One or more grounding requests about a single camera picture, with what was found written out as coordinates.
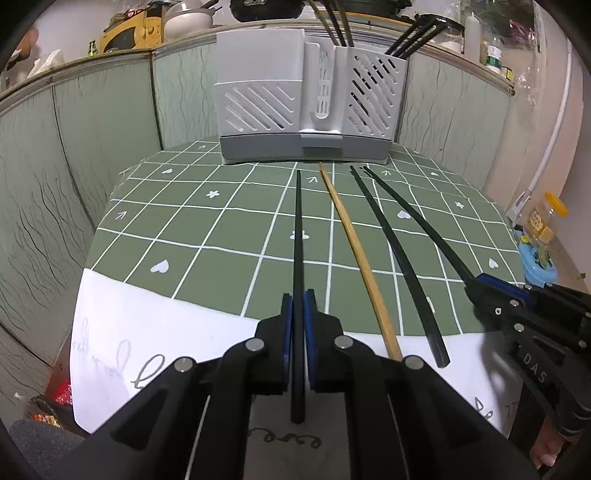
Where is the white utensil holder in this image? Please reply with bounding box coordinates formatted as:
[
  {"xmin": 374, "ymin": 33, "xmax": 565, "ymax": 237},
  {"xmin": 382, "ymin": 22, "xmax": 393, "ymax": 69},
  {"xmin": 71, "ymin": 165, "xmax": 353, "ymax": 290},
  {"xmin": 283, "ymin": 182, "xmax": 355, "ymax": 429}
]
[{"xmin": 213, "ymin": 28, "xmax": 408, "ymax": 165}]

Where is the yellow-lidded plastic jar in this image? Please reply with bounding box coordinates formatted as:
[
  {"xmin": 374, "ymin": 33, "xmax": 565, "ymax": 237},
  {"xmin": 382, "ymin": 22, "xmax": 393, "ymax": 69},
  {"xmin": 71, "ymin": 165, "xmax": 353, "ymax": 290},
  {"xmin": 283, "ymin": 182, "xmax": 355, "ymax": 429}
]
[{"xmin": 525, "ymin": 191, "xmax": 569, "ymax": 246}]

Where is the black chopstick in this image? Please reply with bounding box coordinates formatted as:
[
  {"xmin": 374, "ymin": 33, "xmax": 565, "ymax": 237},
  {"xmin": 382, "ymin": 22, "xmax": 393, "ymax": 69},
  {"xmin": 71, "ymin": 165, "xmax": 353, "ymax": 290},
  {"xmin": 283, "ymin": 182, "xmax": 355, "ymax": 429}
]
[
  {"xmin": 363, "ymin": 165, "xmax": 477, "ymax": 283},
  {"xmin": 398, "ymin": 20, "xmax": 445, "ymax": 57},
  {"xmin": 392, "ymin": 17, "xmax": 438, "ymax": 56},
  {"xmin": 405, "ymin": 23, "xmax": 450, "ymax": 60},
  {"xmin": 290, "ymin": 169, "xmax": 308, "ymax": 424},
  {"xmin": 385, "ymin": 16, "xmax": 422, "ymax": 55},
  {"xmin": 349, "ymin": 165, "xmax": 450, "ymax": 368}
]

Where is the person's right hand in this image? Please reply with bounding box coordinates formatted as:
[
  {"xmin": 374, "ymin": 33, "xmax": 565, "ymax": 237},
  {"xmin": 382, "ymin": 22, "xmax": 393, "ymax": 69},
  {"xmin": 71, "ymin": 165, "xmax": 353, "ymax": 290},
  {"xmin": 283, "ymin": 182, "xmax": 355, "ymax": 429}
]
[{"xmin": 530, "ymin": 422, "xmax": 572, "ymax": 469}]

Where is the green checkered tablecloth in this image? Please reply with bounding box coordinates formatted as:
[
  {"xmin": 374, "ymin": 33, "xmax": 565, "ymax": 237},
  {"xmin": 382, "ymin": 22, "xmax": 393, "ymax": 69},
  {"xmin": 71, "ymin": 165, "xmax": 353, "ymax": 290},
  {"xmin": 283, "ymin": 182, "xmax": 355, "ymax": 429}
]
[{"xmin": 71, "ymin": 138, "xmax": 528, "ymax": 440}]

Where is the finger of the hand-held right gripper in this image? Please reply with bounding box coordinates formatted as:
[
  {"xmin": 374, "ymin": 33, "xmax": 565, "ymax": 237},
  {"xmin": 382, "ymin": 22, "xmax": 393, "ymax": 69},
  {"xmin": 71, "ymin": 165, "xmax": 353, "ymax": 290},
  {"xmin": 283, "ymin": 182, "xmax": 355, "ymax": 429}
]
[
  {"xmin": 465, "ymin": 282, "xmax": 530, "ymax": 336},
  {"xmin": 476, "ymin": 272, "xmax": 560, "ymax": 308}
]

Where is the white tissue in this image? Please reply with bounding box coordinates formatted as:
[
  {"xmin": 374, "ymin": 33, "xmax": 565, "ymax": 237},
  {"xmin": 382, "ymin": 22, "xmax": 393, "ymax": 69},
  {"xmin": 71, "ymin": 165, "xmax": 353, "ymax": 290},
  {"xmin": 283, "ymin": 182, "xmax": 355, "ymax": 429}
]
[{"xmin": 27, "ymin": 50, "xmax": 66, "ymax": 78}]

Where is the white bowl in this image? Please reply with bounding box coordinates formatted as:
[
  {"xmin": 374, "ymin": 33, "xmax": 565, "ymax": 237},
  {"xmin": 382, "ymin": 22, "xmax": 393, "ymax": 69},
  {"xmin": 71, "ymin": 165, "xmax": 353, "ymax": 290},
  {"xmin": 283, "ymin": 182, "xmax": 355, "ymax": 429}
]
[{"xmin": 163, "ymin": 2, "xmax": 216, "ymax": 42}]

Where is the green-label plastic bottle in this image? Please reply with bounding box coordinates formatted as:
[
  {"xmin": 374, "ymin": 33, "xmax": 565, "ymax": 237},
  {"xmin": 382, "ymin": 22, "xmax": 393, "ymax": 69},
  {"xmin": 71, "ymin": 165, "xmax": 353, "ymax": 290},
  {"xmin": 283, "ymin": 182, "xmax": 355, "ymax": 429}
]
[{"xmin": 484, "ymin": 34, "xmax": 504, "ymax": 75}]

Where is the large clear seasoning container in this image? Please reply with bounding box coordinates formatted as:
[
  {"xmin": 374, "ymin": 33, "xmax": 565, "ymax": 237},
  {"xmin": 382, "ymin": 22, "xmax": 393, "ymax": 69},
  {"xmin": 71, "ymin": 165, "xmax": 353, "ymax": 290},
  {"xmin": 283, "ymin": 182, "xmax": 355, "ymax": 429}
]
[{"xmin": 431, "ymin": 18, "xmax": 465, "ymax": 54}]

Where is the white squeeze bottle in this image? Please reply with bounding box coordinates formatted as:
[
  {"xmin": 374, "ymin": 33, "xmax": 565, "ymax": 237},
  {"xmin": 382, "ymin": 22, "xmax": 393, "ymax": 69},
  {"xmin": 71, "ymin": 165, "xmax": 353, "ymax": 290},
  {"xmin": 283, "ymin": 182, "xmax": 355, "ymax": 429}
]
[{"xmin": 462, "ymin": 12, "xmax": 486, "ymax": 64}]

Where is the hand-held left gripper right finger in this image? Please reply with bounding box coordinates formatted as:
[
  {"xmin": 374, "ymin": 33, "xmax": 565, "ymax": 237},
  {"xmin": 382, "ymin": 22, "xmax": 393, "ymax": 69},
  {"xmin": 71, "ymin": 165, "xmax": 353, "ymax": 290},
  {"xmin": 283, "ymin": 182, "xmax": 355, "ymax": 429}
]
[{"xmin": 304, "ymin": 290, "xmax": 541, "ymax": 480}]

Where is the wooden chopstick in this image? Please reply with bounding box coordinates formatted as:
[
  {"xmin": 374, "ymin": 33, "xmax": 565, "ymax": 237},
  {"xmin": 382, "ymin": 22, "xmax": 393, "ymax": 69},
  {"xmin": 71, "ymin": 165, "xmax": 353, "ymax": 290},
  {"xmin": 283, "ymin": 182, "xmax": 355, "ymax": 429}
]
[
  {"xmin": 324, "ymin": 0, "xmax": 346, "ymax": 47},
  {"xmin": 308, "ymin": 0, "xmax": 338, "ymax": 47},
  {"xmin": 319, "ymin": 161, "xmax": 403, "ymax": 361},
  {"xmin": 340, "ymin": 0, "xmax": 356, "ymax": 49}
]

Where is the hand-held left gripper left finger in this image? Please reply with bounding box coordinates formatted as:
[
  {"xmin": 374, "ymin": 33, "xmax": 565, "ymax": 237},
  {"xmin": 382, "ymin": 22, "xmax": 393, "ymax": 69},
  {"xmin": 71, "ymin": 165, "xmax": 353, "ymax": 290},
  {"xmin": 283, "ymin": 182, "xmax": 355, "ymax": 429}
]
[{"xmin": 46, "ymin": 293, "xmax": 295, "ymax": 480}]

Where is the black wok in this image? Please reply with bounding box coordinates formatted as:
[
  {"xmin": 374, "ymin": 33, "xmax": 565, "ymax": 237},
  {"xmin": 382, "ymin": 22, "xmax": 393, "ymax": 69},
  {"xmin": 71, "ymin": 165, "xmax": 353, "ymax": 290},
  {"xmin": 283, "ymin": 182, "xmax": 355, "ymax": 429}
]
[{"xmin": 229, "ymin": 0, "xmax": 306, "ymax": 23}]

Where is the red snack bag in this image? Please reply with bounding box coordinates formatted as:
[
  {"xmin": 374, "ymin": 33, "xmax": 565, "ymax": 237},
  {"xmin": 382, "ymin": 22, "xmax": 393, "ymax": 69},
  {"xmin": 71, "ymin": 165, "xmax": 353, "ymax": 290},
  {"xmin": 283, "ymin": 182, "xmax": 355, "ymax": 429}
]
[{"xmin": 27, "ymin": 360, "xmax": 75, "ymax": 426}]

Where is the green patterned cabinet door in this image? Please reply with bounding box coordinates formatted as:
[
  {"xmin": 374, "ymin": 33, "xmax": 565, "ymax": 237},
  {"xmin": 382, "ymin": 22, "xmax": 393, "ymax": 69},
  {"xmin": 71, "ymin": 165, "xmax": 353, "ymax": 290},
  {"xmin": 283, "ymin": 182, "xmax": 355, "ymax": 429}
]
[
  {"xmin": 0, "ymin": 82, "xmax": 63, "ymax": 367},
  {"xmin": 50, "ymin": 52, "xmax": 163, "ymax": 228},
  {"xmin": 151, "ymin": 34, "xmax": 223, "ymax": 149}
]

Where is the yellow box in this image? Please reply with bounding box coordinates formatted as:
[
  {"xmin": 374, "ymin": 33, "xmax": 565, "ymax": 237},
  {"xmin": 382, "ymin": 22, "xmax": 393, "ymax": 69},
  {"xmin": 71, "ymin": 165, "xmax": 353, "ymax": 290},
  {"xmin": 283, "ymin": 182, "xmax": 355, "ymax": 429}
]
[{"xmin": 99, "ymin": 10, "xmax": 163, "ymax": 54}]

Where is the black cooking pot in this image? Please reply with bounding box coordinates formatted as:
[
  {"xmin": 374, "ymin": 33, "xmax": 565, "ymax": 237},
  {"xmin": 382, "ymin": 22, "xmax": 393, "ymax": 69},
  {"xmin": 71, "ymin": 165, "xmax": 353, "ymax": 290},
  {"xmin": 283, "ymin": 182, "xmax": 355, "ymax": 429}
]
[{"xmin": 350, "ymin": 0, "xmax": 413, "ymax": 22}]

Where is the blue plastic container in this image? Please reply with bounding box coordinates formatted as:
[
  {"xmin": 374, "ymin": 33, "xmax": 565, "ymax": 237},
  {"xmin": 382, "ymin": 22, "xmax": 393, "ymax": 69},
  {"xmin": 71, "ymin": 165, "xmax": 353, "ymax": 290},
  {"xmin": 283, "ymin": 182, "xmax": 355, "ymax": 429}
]
[{"xmin": 516, "ymin": 234, "xmax": 563, "ymax": 290}]

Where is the white pipe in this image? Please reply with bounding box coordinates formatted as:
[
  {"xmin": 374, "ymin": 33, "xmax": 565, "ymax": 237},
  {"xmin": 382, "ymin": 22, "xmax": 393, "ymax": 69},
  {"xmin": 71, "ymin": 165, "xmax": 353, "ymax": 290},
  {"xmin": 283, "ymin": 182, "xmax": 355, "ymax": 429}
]
[{"xmin": 512, "ymin": 45, "xmax": 576, "ymax": 219}]

